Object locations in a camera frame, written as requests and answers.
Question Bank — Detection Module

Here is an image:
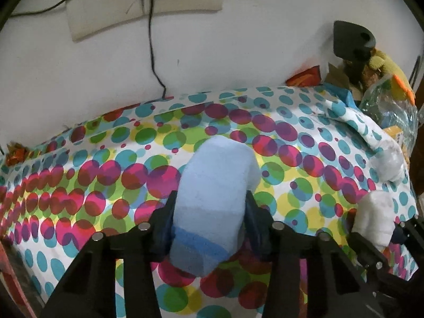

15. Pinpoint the light blue sock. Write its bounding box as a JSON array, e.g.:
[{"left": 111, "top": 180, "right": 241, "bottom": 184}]
[{"left": 170, "top": 136, "right": 261, "bottom": 277}]

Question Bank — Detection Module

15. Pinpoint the white wall plate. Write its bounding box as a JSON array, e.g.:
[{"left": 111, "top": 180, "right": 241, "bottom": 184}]
[{"left": 65, "top": 0, "right": 147, "bottom": 42}]

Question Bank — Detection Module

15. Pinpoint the crumpled white plastic bag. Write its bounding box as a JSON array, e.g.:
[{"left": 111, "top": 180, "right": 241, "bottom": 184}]
[{"left": 369, "top": 142, "right": 408, "bottom": 183}]

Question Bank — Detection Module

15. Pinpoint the clear plastic bag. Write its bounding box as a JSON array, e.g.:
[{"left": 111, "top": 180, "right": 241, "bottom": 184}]
[{"left": 359, "top": 74, "right": 419, "bottom": 160}]

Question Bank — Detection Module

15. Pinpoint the blue cloth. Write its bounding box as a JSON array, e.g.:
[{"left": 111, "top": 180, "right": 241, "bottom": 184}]
[{"left": 323, "top": 84, "right": 360, "bottom": 108}]

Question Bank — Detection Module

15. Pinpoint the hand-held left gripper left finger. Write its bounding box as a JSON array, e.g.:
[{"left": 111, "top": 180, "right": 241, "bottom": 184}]
[{"left": 41, "top": 190, "right": 179, "bottom": 318}]

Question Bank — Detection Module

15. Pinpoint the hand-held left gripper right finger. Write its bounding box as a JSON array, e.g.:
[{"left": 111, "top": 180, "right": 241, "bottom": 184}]
[{"left": 243, "top": 192, "right": 378, "bottom": 318}]

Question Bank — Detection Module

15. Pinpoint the polka dot tablecloth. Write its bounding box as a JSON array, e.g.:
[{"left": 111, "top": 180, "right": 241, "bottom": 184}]
[{"left": 0, "top": 86, "right": 418, "bottom": 318}]

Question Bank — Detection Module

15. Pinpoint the yellow packet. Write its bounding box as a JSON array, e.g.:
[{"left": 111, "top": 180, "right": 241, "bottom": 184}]
[{"left": 386, "top": 125, "right": 409, "bottom": 146}]

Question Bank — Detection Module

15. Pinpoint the red packet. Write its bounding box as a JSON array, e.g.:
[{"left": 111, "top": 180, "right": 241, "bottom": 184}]
[{"left": 285, "top": 67, "right": 322, "bottom": 87}]

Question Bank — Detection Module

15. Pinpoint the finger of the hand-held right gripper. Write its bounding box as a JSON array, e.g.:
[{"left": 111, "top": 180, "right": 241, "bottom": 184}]
[
  {"left": 348, "top": 232, "right": 424, "bottom": 305},
  {"left": 392, "top": 217, "right": 424, "bottom": 249}
]

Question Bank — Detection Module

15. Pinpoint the brown cardboard piece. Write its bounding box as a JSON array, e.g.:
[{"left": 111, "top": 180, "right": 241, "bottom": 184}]
[{"left": 325, "top": 62, "right": 352, "bottom": 90}]

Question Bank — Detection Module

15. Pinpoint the orange snack wrapper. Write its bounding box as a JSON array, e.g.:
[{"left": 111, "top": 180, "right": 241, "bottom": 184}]
[{"left": 5, "top": 142, "right": 42, "bottom": 166}]

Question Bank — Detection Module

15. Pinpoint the round red tray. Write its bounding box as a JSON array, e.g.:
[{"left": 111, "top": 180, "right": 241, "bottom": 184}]
[{"left": 0, "top": 235, "right": 43, "bottom": 318}]

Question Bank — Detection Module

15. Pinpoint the yellow plush duck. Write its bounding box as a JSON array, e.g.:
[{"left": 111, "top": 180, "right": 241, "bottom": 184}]
[{"left": 363, "top": 50, "right": 416, "bottom": 103}]

